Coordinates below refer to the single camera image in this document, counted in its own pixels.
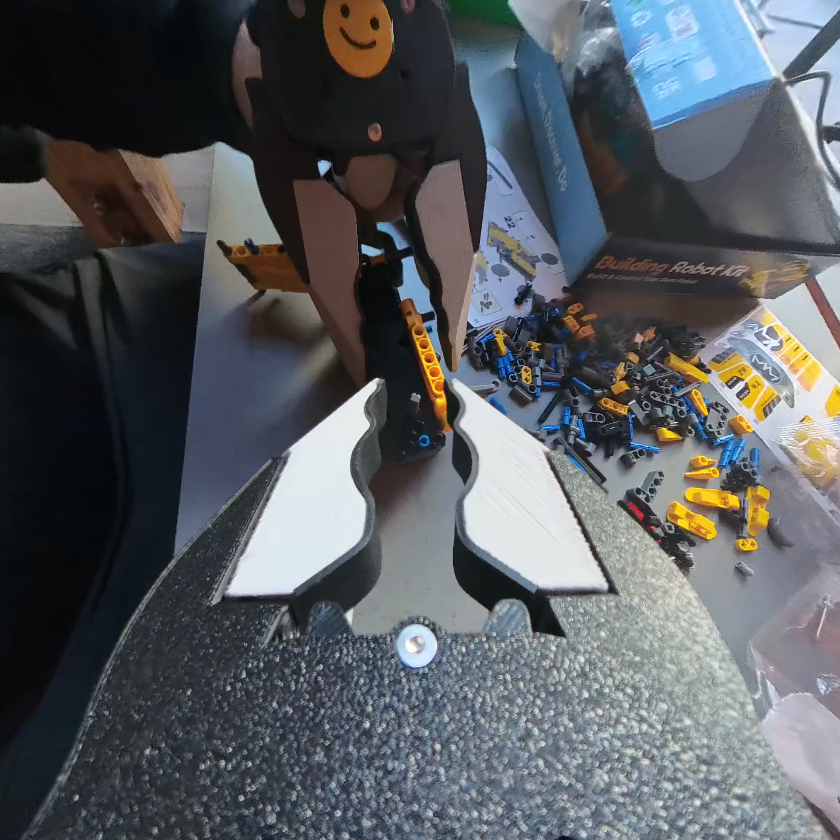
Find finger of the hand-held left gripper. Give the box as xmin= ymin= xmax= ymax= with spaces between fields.
xmin=294 ymin=178 xmax=368 ymax=386
xmin=403 ymin=161 xmax=479 ymax=373

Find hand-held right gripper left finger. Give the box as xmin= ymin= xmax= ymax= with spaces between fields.
xmin=223 ymin=377 xmax=389 ymax=601

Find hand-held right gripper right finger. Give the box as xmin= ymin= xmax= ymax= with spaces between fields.
xmin=448 ymin=379 xmax=613 ymax=597

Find yellow grey brick vehicle model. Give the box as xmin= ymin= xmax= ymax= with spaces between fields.
xmin=217 ymin=223 xmax=455 ymax=463

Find person's left forearm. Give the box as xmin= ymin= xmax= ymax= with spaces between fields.
xmin=0 ymin=0 xmax=263 ymax=185

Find grey desk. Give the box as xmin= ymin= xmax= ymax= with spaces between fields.
xmin=174 ymin=20 xmax=840 ymax=723

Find person's left hand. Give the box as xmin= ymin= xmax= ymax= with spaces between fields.
xmin=230 ymin=18 xmax=258 ymax=130

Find open instruction booklet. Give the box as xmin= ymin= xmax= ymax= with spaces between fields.
xmin=467 ymin=147 xmax=568 ymax=329

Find blue cardboard kit box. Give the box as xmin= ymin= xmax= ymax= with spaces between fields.
xmin=513 ymin=0 xmax=840 ymax=299

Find pile of loose building pieces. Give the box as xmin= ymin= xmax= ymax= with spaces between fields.
xmin=462 ymin=295 xmax=795 ymax=578

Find green plastic bin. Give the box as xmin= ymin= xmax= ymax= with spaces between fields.
xmin=453 ymin=0 xmax=519 ymax=27

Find clear plastic bag of parts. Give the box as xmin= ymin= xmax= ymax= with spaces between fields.
xmin=507 ymin=0 xmax=657 ymax=198

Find yellow black sticker sheet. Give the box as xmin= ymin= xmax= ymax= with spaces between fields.
xmin=702 ymin=305 xmax=840 ymax=427

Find small clear bag, yellow pieces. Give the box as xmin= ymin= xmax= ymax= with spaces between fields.
xmin=774 ymin=413 xmax=840 ymax=500

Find clear bag with red print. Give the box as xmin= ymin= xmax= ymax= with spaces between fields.
xmin=748 ymin=571 xmax=840 ymax=716

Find crumpled clear plastic bag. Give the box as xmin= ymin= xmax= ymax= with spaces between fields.
xmin=761 ymin=689 xmax=840 ymax=808

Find wooden post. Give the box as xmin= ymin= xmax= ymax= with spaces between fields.
xmin=46 ymin=141 xmax=186 ymax=249

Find black cable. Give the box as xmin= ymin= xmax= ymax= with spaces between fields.
xmin=784 ymin=69 xmax=840 ymax=191

